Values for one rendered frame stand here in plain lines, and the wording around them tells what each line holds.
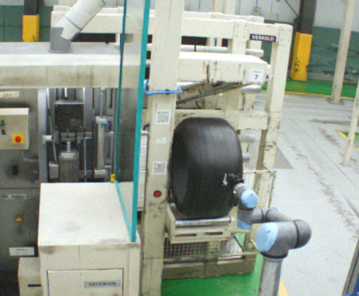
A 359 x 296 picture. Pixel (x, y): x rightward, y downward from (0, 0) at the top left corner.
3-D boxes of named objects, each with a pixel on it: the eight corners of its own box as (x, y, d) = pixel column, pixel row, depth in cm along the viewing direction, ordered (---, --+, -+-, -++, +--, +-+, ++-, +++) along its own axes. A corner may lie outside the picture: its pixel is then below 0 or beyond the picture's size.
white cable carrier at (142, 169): (137, 211, 270) (141, 131, 252) (136, 206, 274) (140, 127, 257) (144, 210, 271) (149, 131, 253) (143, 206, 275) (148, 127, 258)
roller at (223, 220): (173, 222, 267) (171, 217, 271) (172, 228, 270) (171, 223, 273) (231, 219, 276) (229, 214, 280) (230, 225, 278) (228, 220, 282)
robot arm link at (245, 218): (260, 229, 223) (263, 208, 221) (238, 230, 221) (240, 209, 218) (254, 223, 231) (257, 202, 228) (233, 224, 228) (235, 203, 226)
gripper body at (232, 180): (239, 173, 242) (247, 180, 230) (238, 188, 244) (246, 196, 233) (225, 173, 240) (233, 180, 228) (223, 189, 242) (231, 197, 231)
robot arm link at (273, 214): (324, 223, 184) (277, 201, 231) (300, 224, 181) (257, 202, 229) (321, 250, 185) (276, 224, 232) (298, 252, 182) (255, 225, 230)
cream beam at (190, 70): (168, 82, 272) (171, 58, 266) (160, 73, 294) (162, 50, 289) (265, 86, 287) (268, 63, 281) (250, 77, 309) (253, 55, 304)
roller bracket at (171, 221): (169, 235, 266) (171, 220, 263) (156, 203, 302) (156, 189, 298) (175, 235, 267) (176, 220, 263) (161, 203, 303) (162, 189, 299)
